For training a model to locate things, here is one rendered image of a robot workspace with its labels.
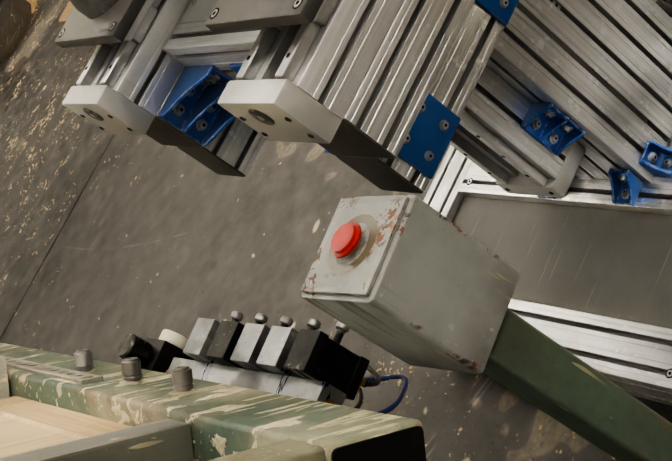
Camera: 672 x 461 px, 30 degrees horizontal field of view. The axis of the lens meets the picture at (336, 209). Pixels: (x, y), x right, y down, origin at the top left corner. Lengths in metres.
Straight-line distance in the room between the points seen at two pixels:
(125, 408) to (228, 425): 0.23
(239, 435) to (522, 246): 1.03
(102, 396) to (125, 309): 2.18
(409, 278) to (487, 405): 1.21
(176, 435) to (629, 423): 0.52
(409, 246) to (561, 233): 0.97
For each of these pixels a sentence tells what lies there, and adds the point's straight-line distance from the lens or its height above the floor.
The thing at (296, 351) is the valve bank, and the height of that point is 0.76.
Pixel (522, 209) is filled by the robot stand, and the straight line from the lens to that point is 2.28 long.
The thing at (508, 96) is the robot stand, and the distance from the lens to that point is 1.94.
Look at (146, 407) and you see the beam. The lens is 1.47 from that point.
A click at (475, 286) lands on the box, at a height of 0.81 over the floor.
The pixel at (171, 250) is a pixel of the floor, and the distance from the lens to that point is 3.69.
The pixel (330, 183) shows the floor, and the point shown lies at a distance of 3.20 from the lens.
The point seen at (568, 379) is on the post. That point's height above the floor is 0.61.
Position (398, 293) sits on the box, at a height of 0.90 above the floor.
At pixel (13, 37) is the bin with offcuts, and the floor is 0.04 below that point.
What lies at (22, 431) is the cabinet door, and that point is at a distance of 1.59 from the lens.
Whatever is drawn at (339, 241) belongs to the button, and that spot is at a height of 0.94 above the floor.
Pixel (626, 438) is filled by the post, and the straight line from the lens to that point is 1.51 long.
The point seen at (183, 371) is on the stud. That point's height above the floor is 0.88.
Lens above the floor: 1.61
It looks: 31 degrees down
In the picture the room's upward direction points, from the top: 55 degrees counter-clockwise
